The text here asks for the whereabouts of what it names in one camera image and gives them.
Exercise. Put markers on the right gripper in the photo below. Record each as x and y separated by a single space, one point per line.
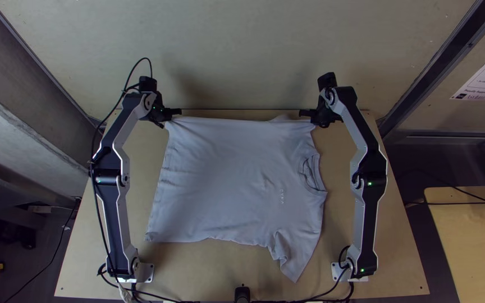
324 113

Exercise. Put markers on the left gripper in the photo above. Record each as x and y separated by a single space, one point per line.
161 111

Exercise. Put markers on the grey t-shirt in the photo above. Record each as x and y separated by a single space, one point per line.
234 176

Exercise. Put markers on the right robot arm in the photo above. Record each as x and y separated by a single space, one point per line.
369 185

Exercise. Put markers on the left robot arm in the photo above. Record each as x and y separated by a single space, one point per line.
114 198

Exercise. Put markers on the pale wooden side table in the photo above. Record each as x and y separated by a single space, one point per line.
470 248

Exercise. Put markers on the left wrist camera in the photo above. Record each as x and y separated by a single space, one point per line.
147 84

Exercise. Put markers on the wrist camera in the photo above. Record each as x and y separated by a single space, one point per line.
326 81
147 84

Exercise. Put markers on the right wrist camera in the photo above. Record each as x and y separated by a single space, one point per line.
326 81

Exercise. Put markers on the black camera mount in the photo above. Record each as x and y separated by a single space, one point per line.
242 294

